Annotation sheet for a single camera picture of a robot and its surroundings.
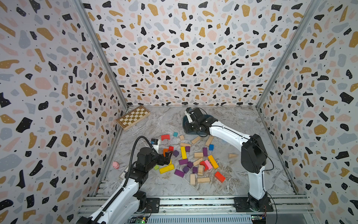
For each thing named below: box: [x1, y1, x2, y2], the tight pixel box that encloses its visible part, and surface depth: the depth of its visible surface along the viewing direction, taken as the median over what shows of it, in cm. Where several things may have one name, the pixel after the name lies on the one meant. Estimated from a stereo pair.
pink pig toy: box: [112, 161, 120, 170], surface depth 88 cm
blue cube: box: [208, 144, 215, 151], surface depth 99 cm
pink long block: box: [204, 159, 214, 170], surface depth 89 cm
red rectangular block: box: [214, 171, 226, 184], surface depth 86 cm
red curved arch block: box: [199, 160, 209, 172], surface depth 89 cm
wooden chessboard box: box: [116, 105, 151, 131], surface depth 112 cm
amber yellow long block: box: [207, 154, 220, 169], surface depth 91 cm
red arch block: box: [161, 134, 171, 141], surface depth 104 cm
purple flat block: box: [174, 168, 186, 178], surface depth 87 cm
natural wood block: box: [197, 177, 211, 183], surface depth 83 cm
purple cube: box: [172, 149, 180, 158], surface depth 94 cm
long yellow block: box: [180, 146, 187, 160], surface depth 95 cm
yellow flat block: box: [159, 160, 175, 175], surface depth 87 cm
